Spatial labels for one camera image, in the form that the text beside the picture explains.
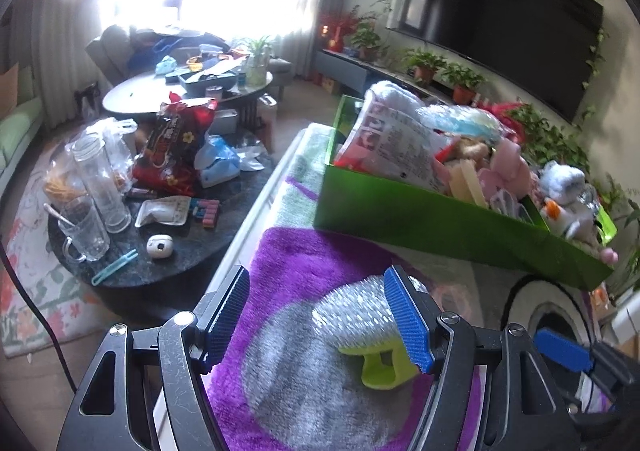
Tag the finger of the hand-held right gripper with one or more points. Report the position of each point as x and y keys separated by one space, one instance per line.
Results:
x=560 y=348

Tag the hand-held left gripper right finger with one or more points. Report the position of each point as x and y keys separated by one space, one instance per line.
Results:
x=407 y=321

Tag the black television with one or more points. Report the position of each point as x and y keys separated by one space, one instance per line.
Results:
x=500 y=21

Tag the green plant orange pot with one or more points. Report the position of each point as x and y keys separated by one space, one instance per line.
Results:
x=462 y=81

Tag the red snack bag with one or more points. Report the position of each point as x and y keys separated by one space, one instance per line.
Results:
x=170 y=146

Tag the white plush toy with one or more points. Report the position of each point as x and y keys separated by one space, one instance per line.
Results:
x=565 y=181

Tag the blue plastic bag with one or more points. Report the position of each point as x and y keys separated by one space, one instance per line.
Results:
x=217 y=161

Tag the round dark side table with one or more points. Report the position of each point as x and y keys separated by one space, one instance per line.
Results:
x=175 y=261

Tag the white towel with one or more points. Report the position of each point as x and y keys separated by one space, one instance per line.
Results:
x=395 y=93

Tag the pink plush toy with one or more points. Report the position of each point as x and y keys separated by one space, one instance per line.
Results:
x=510 y=166

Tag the red potted plant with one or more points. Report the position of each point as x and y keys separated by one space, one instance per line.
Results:
x=337 y=28

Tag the blue tray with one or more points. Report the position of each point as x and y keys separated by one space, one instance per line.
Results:
x=207 y=81

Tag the silver pouch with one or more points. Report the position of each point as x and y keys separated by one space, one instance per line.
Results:
x=160 y=211

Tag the floral floor rug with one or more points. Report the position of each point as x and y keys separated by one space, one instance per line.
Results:
x=30 y=291

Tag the grey sofa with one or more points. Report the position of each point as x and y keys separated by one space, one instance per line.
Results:
x=107 y=46

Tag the green bench sofa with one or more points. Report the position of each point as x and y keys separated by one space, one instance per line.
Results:
x=15 y=131

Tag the lime green packet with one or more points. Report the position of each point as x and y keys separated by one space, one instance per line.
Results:
x=605 y=226

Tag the small plant in glass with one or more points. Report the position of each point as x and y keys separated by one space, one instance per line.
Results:
x=257 y=66

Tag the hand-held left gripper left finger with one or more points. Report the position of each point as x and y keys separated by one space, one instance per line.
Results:
x=227 y=316

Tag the oval coffee table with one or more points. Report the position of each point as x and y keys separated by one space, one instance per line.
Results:
x=140 y=96

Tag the printed white plastic bag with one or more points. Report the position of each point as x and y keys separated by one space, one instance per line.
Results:
x=395 y=141

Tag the pack of coloured chalk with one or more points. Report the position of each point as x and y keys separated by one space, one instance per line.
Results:
x=205 y=213

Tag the grey television cabinet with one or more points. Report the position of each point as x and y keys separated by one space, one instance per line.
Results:
x=350 y=68

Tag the purple grey plush rug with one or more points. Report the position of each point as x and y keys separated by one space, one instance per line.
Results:
x=300 y=261

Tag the tall glass jar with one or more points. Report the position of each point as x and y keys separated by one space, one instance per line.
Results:
x=100 y=181

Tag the light blue plastic clip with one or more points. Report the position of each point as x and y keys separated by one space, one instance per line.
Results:
x=115 y=267

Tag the small white round device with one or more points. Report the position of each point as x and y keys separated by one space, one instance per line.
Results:
x=159 y=247

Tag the green storage box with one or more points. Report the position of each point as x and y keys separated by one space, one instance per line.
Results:
x=425 y=231

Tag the small pink plush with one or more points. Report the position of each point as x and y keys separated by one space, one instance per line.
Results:
x=609 y=256

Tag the potted green plant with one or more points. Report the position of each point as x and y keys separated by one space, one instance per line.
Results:
x=367 y=38
x=425 y=66
x=545 y=131

